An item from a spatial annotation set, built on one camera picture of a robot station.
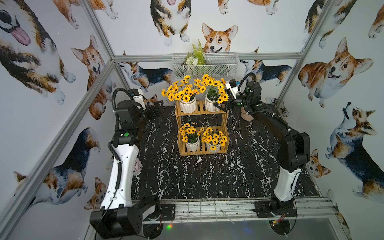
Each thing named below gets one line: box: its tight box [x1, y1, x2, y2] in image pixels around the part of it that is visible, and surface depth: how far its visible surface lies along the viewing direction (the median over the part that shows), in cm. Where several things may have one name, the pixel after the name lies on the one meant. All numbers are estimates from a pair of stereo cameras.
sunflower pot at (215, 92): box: [199, 74, 229, 113], surface depth 74 cm
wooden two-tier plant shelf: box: [175, 100, 230, 157], surface depth 87 cm
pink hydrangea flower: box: [133, 158, 143, 176], surface depth 83 cm
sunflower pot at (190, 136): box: [179, 122, 201, 152], surface depth 88 cm
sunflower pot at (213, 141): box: [201, 127, 228, 153], surface depth 85 cm
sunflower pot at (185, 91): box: [161, 75, 206, 114], surface depth 74 cm
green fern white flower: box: [185, 39, 207, 67], surface depth 84 cm
